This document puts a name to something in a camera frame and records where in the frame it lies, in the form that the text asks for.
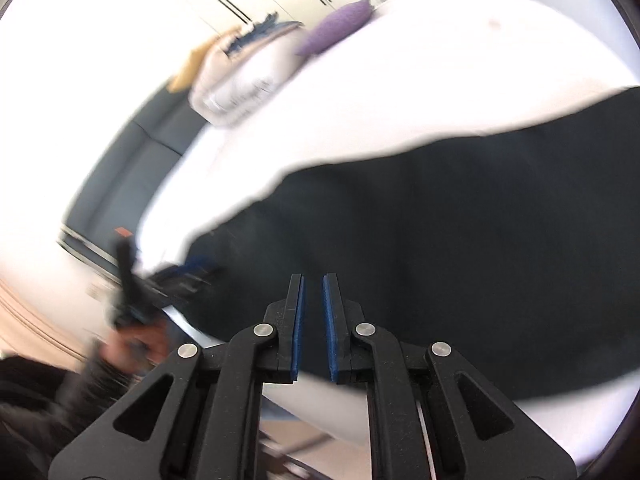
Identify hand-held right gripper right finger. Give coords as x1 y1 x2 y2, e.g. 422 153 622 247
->
322 272 576 480

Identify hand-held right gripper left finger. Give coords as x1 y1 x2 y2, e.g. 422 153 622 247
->
47 272 306 480

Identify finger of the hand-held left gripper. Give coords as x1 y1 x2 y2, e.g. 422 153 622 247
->
160 272 227 303
160 256 217 281

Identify black denim pants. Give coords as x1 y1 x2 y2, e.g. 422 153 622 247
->
177 85 640 401

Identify person's left forearm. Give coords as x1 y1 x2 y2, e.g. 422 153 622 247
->
0 352 133 480

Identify person's left hand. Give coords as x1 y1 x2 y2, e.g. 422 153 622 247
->
107 321 172 377

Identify dark grey padded headboard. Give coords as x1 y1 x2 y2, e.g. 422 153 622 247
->
62 82 211 266

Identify folded beige duvet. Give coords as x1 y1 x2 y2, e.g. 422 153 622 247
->
189 22 306 128

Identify yellow pillow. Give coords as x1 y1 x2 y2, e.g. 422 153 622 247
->
167 27 241 93

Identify blue-grey folded cloth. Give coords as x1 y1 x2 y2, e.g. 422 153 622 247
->
225 12 303 56

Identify bed with white sheet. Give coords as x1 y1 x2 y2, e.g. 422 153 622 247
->
137 0 640 466

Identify purple pillow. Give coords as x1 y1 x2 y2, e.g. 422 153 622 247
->
295 0 373 57

